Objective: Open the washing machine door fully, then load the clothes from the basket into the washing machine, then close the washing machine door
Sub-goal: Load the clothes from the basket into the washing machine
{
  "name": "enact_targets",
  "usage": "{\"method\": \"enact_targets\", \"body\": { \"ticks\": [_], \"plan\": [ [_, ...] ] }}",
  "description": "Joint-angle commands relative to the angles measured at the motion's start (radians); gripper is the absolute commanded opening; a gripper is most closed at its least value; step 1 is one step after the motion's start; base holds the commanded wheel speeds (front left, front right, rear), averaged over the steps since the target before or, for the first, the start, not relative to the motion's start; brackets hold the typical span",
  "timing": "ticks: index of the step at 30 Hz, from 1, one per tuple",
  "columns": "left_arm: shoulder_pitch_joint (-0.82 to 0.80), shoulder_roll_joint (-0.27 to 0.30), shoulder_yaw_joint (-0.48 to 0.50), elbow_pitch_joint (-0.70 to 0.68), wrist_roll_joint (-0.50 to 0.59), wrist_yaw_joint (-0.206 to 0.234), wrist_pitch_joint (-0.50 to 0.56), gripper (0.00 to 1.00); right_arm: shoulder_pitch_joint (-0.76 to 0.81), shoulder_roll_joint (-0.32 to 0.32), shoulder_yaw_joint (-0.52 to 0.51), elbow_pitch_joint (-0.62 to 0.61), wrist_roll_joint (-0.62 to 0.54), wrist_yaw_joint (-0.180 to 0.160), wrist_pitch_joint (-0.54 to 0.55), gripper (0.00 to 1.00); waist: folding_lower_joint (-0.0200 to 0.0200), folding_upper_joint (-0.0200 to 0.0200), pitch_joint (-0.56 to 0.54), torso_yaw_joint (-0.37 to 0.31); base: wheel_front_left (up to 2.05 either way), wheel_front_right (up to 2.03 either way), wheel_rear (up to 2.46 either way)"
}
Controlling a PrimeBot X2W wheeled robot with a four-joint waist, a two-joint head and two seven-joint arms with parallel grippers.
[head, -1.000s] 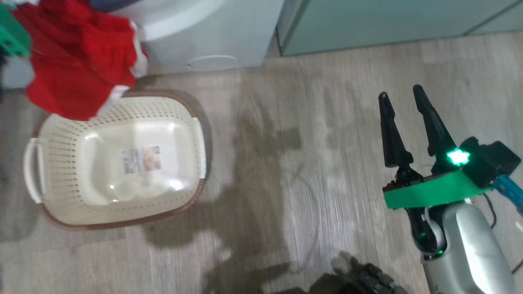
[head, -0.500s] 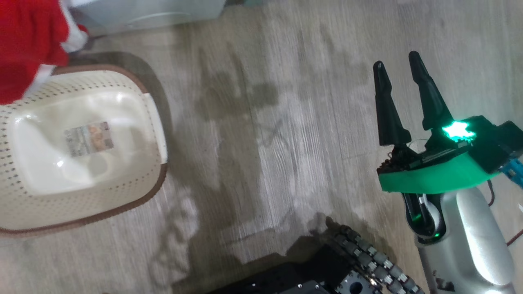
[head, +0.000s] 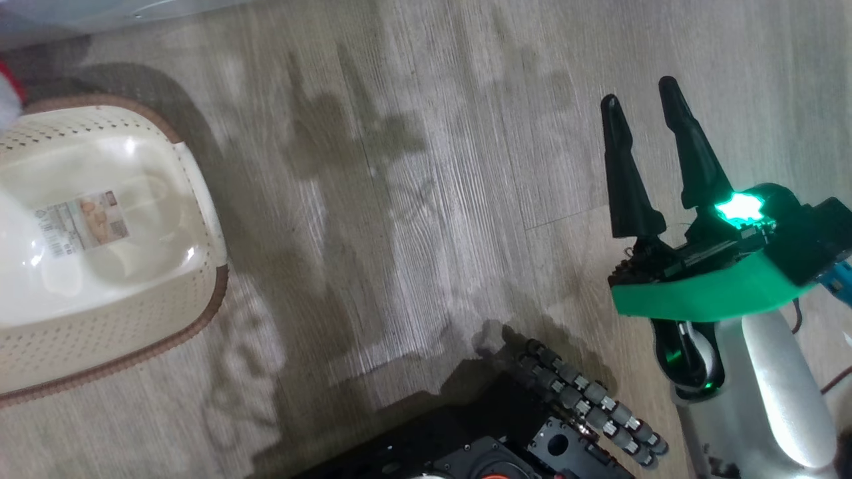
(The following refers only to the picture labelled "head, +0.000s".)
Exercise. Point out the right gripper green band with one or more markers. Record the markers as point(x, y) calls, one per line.
point(699, 293)

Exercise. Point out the red garment with white stripes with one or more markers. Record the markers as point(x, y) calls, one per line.
point(8, 73)

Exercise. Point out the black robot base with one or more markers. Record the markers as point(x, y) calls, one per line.
point(479, 426)

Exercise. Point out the paper label inside basket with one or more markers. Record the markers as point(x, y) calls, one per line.
point(83, 223)

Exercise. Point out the cream perforated laundry basket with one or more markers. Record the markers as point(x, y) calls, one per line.
point(100, 332)

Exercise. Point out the white front-load washing machine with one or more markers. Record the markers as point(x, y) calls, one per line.
point(66, 13)

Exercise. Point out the grey roller omni wheel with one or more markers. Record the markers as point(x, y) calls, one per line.
point(592, 399)

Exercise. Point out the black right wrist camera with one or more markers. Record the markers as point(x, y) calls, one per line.
point(819, 239)

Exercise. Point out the blue right camera connector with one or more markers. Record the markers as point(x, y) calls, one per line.
point(840, 279)

